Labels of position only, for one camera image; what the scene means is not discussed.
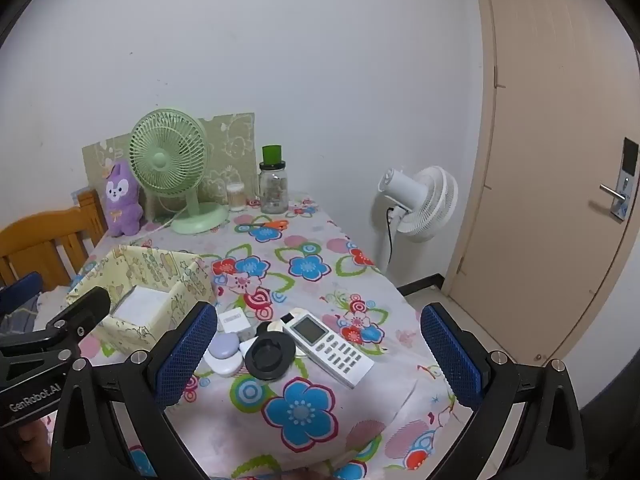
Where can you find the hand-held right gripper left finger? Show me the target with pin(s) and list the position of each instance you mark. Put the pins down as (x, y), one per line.
(185, 355)

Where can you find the white round case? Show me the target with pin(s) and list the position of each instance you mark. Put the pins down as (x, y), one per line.
(222, 366)

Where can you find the beige bear compact mirror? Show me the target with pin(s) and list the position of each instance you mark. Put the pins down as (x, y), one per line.
(274, 327)

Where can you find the wooden chair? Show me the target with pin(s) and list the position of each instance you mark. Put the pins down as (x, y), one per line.
(40, 240)

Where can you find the cotton swab container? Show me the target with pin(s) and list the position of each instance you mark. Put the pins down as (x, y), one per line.
(236, 197)

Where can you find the white charger adapter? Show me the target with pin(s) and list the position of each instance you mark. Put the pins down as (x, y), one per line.
(232, 321)

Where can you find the green desk fan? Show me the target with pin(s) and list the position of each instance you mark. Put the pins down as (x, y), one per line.
(162, 160)

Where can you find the yellow printed box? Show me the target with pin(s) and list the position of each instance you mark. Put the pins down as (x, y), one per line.
(150, 265)

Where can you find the beige door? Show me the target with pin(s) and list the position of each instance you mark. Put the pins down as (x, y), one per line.
(550, 160)

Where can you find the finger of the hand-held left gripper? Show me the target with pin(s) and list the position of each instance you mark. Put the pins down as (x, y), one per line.
(20, 287)
(85, 310)

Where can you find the person's left hand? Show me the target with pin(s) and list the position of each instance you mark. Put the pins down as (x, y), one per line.
(35, 445)

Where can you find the white remote control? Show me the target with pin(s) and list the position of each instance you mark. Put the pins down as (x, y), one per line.
(330, 352)

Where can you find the glass jar green lid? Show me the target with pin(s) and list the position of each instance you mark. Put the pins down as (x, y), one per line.
(273, 190)

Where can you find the orange scissors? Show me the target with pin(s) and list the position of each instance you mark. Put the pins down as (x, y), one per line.
(272, 225)

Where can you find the purple plush toy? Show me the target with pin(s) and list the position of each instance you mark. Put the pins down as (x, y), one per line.
(122, 200)

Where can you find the white standing fan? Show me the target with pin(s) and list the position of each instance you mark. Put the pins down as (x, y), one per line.
(425, 200)

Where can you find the beige printed board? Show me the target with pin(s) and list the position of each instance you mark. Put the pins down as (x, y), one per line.
(235, 140)

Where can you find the blue plaid bedding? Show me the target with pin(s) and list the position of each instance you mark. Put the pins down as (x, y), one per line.
(20, 317)

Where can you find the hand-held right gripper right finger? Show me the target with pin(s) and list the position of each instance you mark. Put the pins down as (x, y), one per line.
(450, 355)

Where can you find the white paper box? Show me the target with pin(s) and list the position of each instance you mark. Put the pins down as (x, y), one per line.
(142, 305)

